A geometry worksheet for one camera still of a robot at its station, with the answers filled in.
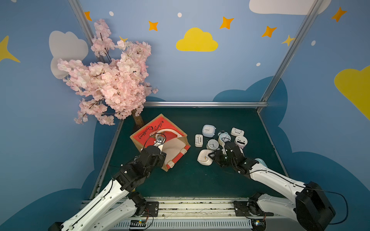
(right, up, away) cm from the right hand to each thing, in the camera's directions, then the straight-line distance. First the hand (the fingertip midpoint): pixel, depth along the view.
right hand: (211, 154), depth 84 cm
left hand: (-28, +6, -11) cm, 31 cm away
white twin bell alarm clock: (+3, +4, +11) cm, 12 cm away
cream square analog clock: (-4, -3, +3) cm, 6 cm away
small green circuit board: (-40, -33, -11) cm, 53 cm away
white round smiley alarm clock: (+23, +6, +14) cm, 28 cm away
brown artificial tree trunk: (-48, +21, +13) cm, 54 cm away
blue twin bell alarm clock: (+12, +9, +16) cm, 22 cm away
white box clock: (+22, +12, +20) cm, 32 cm away
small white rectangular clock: (-6, +6, +15) cm, 17 cm away
